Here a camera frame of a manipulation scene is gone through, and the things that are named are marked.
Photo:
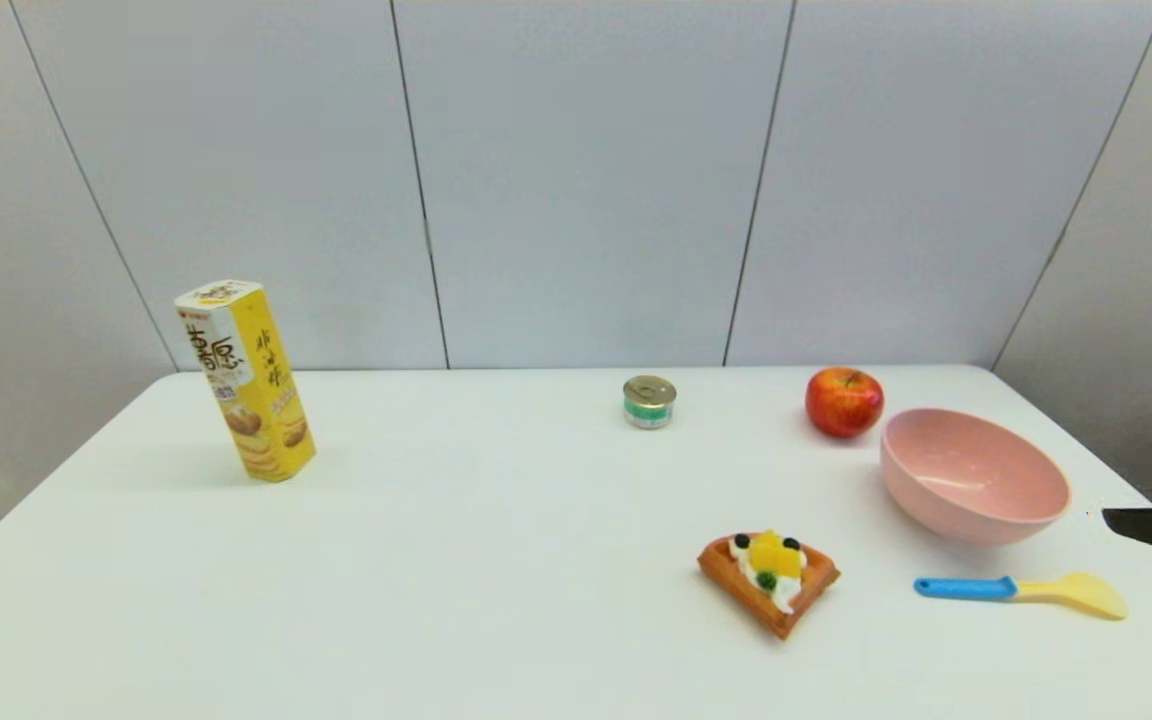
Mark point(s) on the pink plastic bowl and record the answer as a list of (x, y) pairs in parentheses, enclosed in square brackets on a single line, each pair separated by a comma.
[(971, 480)]

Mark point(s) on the red apple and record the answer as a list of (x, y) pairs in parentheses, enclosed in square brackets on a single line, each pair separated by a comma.
[(844, 402)]

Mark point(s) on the toy waffle with fruit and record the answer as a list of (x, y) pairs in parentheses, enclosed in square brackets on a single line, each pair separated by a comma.
[(766, 585)]

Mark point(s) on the small tin can green label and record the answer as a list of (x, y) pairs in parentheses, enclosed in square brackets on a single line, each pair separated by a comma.
[(649, 405)]

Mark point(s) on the yellow snack box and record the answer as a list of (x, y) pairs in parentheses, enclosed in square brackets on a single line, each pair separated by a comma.
[(256, 400)]

